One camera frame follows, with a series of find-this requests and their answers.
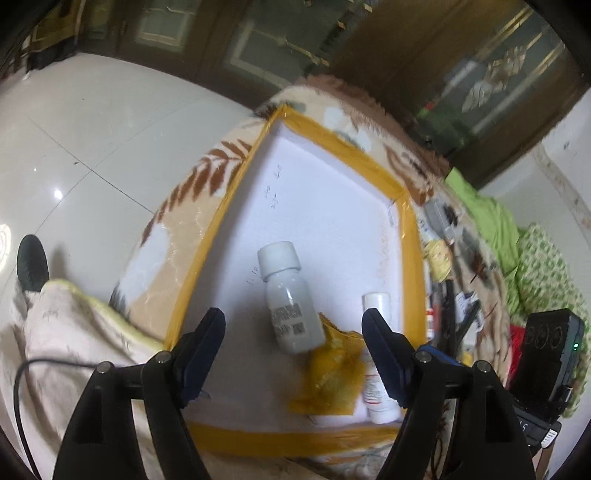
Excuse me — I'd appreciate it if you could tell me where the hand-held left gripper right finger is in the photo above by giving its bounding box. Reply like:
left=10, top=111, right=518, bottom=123
left=361, top=308, right=539, bottom=480

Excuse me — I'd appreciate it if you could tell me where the person's beige trouser leg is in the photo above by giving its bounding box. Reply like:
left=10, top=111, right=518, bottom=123
left=0, top=279, right=167, bottom=480

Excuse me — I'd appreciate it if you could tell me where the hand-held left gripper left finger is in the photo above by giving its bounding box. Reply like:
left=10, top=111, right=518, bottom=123
left=52, top=307, right=227, bottom=480

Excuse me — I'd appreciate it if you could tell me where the leaf printed blanket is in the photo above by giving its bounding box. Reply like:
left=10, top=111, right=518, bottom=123
left=111, top=74, right=513, bottom=480

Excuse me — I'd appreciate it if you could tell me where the red cloth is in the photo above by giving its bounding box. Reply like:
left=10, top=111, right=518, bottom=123
left=507, top=323, right=527, bottom=384

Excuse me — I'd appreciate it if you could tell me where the yellow packet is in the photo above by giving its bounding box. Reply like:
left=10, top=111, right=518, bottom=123
left=290, top=313, right=370, bottom=418

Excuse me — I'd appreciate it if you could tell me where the white tube red label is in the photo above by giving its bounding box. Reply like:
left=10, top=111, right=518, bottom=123
left=361, top=292, right=402, bottom=424

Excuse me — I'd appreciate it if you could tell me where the long white box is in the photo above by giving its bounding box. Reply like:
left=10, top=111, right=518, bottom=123
left=418, top=217, right=439, bottom=245

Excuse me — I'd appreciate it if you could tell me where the green patterned cloth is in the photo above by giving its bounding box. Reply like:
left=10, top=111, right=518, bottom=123
left=505, top=224, right=591, bottom=416

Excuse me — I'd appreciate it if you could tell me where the black shoe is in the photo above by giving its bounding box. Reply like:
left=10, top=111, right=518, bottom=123
left=17, top=234, right=50, bottom=292

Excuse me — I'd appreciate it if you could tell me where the white plastic bottle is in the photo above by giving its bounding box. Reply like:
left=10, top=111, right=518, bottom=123
left=257, top=241, right=326, bottom=355

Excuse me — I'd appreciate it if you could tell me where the wooden glass door cabinet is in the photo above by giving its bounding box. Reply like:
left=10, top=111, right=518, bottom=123
left=28, top=0, right=583, bottom=190

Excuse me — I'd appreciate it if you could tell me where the black cable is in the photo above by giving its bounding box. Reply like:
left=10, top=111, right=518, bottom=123
left=13, top=359, right=100, bottom=472

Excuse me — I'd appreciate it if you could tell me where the white foam box yellow tape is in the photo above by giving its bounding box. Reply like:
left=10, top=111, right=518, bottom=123
left=164, top=105, right=428, bottom=457

